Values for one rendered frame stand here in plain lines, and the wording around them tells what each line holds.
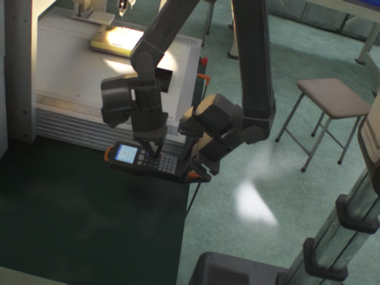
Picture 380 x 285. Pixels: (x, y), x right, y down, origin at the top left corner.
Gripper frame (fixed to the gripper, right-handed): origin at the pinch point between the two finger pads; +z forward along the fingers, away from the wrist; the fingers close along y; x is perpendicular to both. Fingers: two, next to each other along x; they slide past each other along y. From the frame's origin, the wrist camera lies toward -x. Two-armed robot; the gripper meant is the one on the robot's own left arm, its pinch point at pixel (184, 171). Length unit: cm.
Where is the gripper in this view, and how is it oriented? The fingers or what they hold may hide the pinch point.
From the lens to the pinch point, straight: 101.5
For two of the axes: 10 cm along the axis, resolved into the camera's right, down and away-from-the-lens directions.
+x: 7.4, 6.0, 3.2
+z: -6.6, 5.5, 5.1
